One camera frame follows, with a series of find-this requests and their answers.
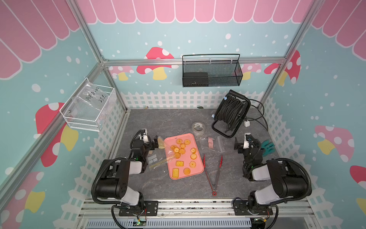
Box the green rubber glove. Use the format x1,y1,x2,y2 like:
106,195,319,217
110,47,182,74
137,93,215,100
261,140,275,156

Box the clear resealable bag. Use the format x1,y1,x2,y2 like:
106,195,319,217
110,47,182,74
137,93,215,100
147,136,175,171

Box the clear tape roll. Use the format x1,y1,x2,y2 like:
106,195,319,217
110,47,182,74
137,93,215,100
192,122,206,136

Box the pink plastic tray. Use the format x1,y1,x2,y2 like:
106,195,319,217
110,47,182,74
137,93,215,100
164,133,204,180

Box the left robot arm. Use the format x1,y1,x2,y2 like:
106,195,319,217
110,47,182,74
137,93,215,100
91,129,159,215

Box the white power plug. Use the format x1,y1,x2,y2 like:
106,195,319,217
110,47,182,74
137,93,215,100
244,120,250,127

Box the clear wire wall basket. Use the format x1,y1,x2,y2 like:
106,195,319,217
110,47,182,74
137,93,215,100
60,78,117,132

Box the small clear zip bag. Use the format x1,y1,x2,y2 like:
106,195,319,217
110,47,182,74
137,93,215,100
199,136,225,154

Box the black mesh wall basket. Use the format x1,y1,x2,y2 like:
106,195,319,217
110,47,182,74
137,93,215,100
182,54,243,87

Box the black cable reel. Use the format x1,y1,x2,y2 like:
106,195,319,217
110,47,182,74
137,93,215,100
211,90,251,138

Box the red metal tongs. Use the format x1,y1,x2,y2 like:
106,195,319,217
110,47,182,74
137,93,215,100
202,154,224,197

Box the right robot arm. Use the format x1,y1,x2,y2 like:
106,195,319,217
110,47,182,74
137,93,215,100
233,133,312,215

